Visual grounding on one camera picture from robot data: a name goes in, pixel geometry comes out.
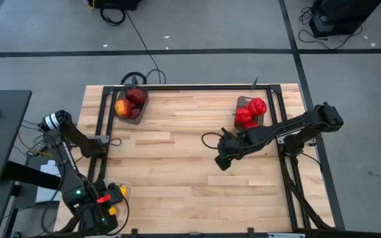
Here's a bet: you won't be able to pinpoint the large red bell pepper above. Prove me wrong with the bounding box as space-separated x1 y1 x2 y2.
247 97 268 117

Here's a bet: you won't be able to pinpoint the red yellow apple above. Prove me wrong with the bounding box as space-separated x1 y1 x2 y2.
114 99 133 118

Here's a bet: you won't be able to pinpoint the black aluminium table frame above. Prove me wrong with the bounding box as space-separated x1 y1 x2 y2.
87 84 381 238

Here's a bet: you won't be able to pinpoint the white paper sheet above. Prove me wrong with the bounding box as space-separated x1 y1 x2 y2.
35 159 62 203

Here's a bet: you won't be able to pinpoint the gray handheld device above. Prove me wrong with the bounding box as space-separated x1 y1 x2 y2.
26 140 48 157

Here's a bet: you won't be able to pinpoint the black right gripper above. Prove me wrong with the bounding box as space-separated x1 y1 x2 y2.
214 128 254 171

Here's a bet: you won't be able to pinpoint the black desk leg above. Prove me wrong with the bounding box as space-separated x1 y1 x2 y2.
1 160 62 191

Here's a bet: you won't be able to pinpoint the black desk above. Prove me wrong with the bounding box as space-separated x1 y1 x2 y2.
0 89 32 185

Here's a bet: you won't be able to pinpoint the black coiled cable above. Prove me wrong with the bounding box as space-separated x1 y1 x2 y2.
99 7 127 26

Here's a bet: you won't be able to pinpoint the gray produce basket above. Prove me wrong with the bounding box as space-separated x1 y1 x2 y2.
113 85 150 126

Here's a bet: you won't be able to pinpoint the clear plastic basket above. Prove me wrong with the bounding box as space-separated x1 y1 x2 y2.
103 178 133 229

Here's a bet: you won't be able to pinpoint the long black floor cable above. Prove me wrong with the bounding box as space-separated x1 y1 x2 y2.
125 9 162 85

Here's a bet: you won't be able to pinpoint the dark red peach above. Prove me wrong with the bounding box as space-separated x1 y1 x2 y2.
127 107 142 120
126 87 148 106

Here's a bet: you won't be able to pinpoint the yellow bell pepper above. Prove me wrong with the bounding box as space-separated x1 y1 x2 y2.
108 186 128 216

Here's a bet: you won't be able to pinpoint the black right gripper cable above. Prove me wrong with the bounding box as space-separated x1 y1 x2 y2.
200 132 225 150

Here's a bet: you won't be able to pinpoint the black looped cable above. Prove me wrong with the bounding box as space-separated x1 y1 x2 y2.
120 68 167 86

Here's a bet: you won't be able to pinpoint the black tangled floor cables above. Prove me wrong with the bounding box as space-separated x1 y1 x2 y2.
298 6 363 50

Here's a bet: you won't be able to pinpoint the black equipment cabinet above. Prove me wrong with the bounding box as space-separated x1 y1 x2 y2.
308 0 381 38

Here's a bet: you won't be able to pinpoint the black box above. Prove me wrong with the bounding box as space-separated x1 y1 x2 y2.
93 0 144 11

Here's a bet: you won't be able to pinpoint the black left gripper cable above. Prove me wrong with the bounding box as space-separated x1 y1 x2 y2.
110 183 130 235

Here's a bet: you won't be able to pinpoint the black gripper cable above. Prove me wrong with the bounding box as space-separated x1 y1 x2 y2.
200 132 225 150
110 183 130 235

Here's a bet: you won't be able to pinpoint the clear plastic bin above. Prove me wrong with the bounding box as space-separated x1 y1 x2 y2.
234 96 268 131

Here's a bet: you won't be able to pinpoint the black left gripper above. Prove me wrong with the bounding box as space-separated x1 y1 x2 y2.
86 184 124 234

